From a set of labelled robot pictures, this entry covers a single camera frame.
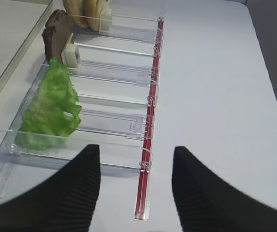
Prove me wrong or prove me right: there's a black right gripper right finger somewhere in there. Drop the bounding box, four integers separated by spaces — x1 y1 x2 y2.
172 146 277 232

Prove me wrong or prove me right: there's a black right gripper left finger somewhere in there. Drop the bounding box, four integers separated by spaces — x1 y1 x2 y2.
0 145 101 232

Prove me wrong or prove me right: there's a green lettuce leaf in rack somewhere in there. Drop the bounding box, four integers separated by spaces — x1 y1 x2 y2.
15 57 82 150

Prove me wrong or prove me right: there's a brown meat patty in rack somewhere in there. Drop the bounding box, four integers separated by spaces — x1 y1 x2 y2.
42 9 73 62

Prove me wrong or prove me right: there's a clear acrylic right rack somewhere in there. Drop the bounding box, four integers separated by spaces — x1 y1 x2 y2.
0 14 164 198

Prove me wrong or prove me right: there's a bun half, inner right rack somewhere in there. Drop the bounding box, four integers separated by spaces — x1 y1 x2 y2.
63 0 88 28

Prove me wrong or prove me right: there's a bun half, rack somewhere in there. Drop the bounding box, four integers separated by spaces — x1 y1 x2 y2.
84 0 112 31
63 0 88 28

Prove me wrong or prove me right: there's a bun half, outer right rack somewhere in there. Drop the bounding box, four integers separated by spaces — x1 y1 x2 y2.
84 0 112 31

